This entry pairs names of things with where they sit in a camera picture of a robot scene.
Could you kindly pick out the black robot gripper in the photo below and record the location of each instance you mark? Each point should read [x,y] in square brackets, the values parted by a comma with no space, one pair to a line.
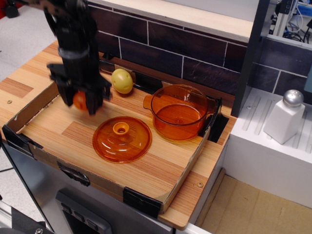
[79,70]

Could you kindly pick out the orange toy carrot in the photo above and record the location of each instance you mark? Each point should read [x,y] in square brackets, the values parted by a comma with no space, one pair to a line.
[79,100]

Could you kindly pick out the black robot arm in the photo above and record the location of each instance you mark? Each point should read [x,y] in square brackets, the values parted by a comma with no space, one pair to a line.
[72,23]

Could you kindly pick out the orange transparent pot lid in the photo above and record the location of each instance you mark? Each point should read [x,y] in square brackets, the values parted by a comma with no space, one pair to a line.
[122,139]

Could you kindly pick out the orange transparent pot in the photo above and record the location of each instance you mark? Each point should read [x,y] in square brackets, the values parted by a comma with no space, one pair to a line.
[179,111]

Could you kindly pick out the cardboard fence with black tape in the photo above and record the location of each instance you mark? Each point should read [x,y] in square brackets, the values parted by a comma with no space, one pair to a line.
[62,136]

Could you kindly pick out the yellow toy potato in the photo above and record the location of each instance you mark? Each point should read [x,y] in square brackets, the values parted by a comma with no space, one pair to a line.
[122,81]

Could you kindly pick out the light wooden shelf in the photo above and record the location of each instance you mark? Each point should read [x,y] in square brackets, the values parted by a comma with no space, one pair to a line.
[200,20]

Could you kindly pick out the grey oven control panel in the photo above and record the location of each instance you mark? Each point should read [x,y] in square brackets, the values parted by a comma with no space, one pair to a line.
[79,219]

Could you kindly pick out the white toy sink drainboard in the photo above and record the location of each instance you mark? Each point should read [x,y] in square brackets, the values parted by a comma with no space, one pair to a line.
[255,158]

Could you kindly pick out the white salt shaker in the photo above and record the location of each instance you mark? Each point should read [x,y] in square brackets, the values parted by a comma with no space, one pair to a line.
[283,122]

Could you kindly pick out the dark grey right post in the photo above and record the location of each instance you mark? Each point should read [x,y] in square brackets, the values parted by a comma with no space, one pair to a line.
[260,30]

